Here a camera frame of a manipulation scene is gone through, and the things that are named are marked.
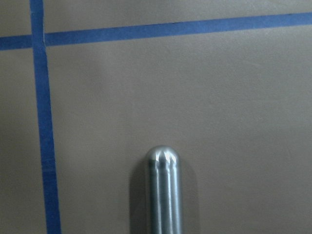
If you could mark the steel muddler with black tip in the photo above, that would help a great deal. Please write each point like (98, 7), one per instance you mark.
(163, 191)

